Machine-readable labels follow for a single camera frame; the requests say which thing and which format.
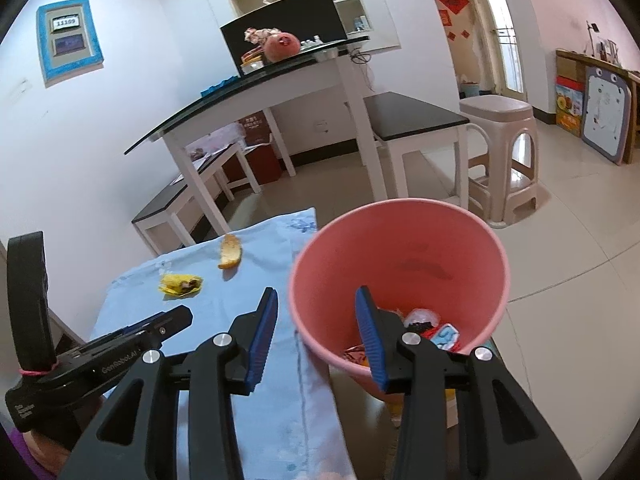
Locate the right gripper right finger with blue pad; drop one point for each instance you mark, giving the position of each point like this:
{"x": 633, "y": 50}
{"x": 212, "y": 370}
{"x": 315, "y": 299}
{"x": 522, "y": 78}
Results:
{"x": 502, "y": 435}

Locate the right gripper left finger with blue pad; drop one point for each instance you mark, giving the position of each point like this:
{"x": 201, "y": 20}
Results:
{"x": 134, "y": 434}

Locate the pink snack wrapper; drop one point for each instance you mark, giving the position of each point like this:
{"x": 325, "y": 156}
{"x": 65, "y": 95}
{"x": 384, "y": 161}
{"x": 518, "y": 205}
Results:
{"x": 445, "y": 337}

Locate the red foam fruit net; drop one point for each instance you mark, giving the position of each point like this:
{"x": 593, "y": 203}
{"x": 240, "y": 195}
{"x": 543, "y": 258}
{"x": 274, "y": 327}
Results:
{"x": 430, "y": 332}

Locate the black foam fruit net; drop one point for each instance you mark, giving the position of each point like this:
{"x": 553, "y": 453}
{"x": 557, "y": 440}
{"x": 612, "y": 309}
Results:
{"x": 418, "y": 328}

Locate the white orange plastic bag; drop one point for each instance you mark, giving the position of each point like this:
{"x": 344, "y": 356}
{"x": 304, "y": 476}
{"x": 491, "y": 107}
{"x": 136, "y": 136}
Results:
{"x": 422, "y": 316}

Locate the purple left sleeve forearm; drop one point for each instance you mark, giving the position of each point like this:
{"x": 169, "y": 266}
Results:
{"x": 33, "y": 466}

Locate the pink plastic trash bucket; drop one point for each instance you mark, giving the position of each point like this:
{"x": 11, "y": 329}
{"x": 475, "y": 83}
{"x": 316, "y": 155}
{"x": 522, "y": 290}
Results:
{"x": 411, "y": 254}

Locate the red trash bin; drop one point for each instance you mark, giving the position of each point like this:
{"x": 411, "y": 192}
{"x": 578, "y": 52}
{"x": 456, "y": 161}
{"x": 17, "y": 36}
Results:
{"x": 263, "y": 162}

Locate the left hand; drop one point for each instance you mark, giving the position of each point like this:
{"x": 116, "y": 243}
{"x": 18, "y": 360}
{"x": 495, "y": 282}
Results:
{"x": 51, "y": 448}

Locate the light blue floral tablecloth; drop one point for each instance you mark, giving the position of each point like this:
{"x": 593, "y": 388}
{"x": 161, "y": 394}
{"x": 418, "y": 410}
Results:
{"x": 288, "y": 427}

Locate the orange peel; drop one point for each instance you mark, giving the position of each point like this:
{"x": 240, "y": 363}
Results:
{"x": 230, "y": 252}

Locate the left dark-top bench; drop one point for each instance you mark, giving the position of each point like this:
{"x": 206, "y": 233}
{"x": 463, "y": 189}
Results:
{"x": 164, "y": 208}

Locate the dark-top bench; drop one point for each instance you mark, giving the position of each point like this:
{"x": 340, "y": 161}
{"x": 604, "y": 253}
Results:
{"x": 164, "y": 208}
{"x": 404, "y": 125}

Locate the white plastic bag on bench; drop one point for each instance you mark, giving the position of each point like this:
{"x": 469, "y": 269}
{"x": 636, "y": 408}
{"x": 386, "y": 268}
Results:
{"x": 218, "y": 140}

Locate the dark red paper bag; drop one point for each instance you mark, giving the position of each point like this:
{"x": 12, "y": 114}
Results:
{"x": 256, "y": 130}

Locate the white glass-top dining table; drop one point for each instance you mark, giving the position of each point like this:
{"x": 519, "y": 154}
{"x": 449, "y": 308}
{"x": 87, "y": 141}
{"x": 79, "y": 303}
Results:
{"x": 317, "y": 69}

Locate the right dark-top bench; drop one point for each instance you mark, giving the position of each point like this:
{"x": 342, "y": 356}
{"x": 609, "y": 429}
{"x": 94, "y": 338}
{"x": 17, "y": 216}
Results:
{"x": 404, "y": 125}

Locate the beige plastic stool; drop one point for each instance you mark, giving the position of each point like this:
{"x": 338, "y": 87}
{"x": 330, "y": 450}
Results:
{"x": 506, "y": 184}

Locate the red round ornament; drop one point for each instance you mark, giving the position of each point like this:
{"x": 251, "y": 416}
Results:
{"x": 280, "y": 46}

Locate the flower decoration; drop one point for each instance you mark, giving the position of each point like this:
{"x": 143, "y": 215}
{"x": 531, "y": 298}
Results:
{"x": 258, "y": 38}

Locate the colourful cardboard box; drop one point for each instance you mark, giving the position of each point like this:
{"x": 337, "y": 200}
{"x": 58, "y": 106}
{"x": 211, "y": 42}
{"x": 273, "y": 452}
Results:
{"x": 569, "y": 99}

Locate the black monitor screen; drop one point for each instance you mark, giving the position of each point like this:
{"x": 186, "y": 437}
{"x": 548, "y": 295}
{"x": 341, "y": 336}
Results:
{"x": 304, "y": 19}

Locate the kids drawing board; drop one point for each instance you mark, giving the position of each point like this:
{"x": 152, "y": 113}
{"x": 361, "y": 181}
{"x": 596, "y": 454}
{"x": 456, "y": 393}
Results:
{"x": 606, "y": 113}

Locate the wooden side table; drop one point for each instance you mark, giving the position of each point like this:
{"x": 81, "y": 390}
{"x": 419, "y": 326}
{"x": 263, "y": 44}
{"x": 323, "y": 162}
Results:
{"x": 573, "y": 65}

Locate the blue framed wall panel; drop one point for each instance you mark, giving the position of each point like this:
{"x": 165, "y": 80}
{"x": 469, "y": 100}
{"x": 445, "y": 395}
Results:
{"x": 67, "y": 41}

